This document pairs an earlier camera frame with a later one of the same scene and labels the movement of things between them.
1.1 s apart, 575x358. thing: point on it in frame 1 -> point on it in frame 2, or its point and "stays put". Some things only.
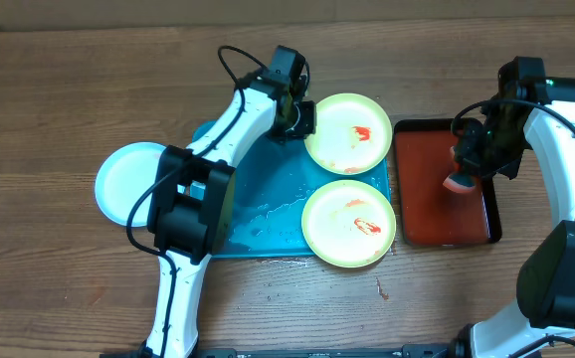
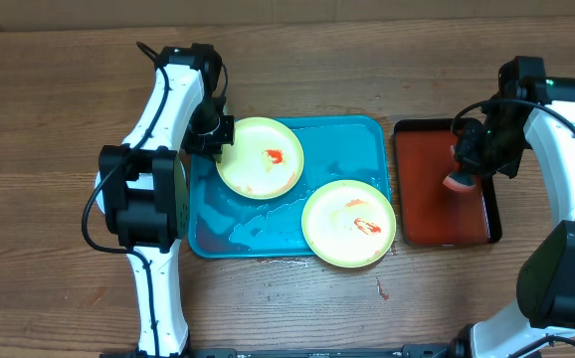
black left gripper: (306, 122) -> (195, 146)
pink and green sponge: (460, 182) stays put
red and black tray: (430, 213) stays put
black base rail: (421, 350) stays put
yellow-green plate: (348, 223) stays put
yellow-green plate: (353, 133) -> (266, 160)
